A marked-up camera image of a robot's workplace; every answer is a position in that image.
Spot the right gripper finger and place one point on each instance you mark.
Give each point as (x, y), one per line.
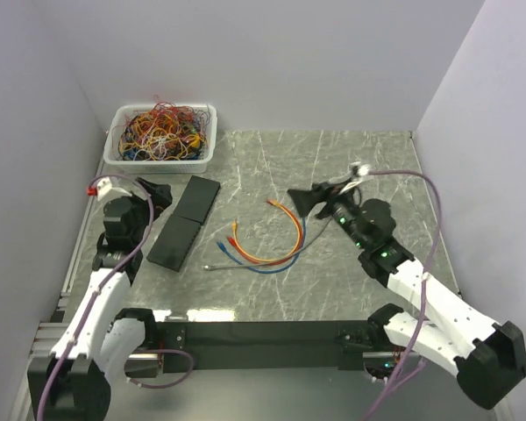
(304, 196)
(305, 203)

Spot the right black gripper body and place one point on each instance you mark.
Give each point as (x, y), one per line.
(335, 199)

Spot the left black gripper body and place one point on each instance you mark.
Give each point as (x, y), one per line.
(159, 201)

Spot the black TP-Link switch box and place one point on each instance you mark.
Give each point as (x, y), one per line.
(172, 246)

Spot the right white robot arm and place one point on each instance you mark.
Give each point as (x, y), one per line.
(488, 359)

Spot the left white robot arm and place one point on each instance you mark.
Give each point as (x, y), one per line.
(73, 382)

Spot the white plastic basket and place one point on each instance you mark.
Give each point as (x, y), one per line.
(162, 138)

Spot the black base crossbar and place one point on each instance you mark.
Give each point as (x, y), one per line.
(277, 344)

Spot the black Mercusys switch box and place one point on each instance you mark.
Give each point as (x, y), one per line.
(197, 199)

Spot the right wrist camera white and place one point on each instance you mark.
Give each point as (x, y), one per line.
(358, 173)

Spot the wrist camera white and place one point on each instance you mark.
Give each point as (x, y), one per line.
(106, 189)
(358, 173)

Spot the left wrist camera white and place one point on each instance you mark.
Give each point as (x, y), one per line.
(106, 189)

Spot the aluminium rail frame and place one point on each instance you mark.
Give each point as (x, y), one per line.
(48, 342)

